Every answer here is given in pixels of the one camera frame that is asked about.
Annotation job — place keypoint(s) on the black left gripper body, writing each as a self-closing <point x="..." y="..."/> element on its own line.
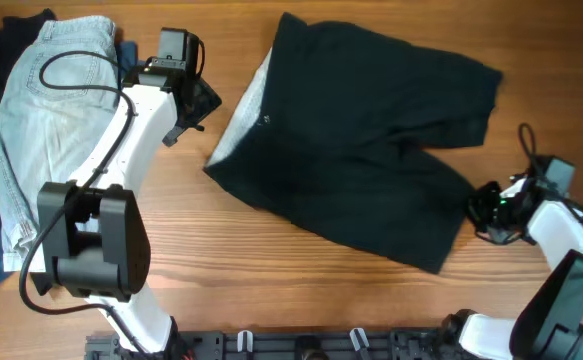
<point x="201" y="105"/>

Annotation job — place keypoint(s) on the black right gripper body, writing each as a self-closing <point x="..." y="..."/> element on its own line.
<point x="484" y="209"/>

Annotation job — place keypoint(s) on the black shorts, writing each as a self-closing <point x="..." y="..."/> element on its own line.
<point x="336" y="131"/>

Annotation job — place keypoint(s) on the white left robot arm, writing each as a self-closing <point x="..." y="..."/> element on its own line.
<point x="93" y="251"/>

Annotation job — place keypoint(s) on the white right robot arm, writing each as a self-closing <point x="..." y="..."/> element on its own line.
<point x="536" y="209"/>

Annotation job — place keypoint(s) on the light grey denim shorts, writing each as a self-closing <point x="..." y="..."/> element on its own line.
<point x="57" y="103"/>

